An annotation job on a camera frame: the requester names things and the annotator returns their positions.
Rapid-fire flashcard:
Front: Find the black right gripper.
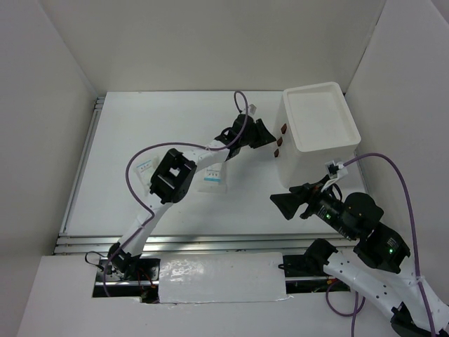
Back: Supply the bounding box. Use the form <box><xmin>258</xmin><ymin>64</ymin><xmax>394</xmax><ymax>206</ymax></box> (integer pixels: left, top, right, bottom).
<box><xmin>268</xmin><ymin>173</ymin><xmax>355</xmax><ymax>238</ymax></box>

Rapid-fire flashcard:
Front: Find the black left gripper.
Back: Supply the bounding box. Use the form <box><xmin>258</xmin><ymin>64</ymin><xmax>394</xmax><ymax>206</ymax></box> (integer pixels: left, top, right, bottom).
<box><xmin>239</xmin><ymin>119</ymin><xmax>276</xmax><ymax>150</ymax></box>

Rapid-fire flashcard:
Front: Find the white cotton pad pack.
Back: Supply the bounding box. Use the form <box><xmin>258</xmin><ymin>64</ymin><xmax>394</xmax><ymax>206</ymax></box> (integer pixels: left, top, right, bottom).
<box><xmin>134</xmin><ymin>156</ymin><xmax>159</xmax><ymax>195</ymax></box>
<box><xmin>198</xmin><ymin>163</ymin><xmax>227</xmax><ymax>194</ymax></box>

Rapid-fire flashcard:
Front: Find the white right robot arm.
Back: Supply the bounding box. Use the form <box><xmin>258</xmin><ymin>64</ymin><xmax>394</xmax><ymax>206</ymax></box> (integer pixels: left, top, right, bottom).
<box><xmin>270</xmin><ymin>176</ymin><xmax>448</xmax><ymax>336</ymax></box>

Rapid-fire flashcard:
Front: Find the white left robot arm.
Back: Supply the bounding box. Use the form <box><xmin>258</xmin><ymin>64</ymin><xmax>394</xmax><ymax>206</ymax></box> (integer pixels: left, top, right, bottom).
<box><xmin>107</xmin><ymin>114</ymin><xmax>276</xmax><ymax>280</ymax></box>

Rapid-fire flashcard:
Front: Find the white drawer cabinet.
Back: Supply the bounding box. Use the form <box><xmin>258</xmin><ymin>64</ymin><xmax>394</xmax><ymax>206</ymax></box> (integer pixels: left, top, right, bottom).
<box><xmin>272</xmin><ymin>82</ymin><xmax>361</xmax><ymax>188</ymax></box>

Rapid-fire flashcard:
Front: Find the white foil cover plate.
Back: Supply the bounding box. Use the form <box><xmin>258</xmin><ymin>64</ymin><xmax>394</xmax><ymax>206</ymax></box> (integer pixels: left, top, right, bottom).
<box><xmin>159</xmin><ymin>252</ymin><xmax>288</xmax><ymax>304</ymax></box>

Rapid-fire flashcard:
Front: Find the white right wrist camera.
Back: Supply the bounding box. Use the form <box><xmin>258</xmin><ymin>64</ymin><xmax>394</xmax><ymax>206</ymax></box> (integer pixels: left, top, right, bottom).
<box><xmin>321</xmin><ymin>160</ymin><xmax>348</xmax><ymax>192</ymax></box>

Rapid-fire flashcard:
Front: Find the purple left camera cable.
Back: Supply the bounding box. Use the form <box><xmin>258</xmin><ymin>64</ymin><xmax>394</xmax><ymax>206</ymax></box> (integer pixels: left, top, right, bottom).
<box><xmin>102</xmin><ymin>90</ymin><xmax>250</xmax><ymax>298</ymax></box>

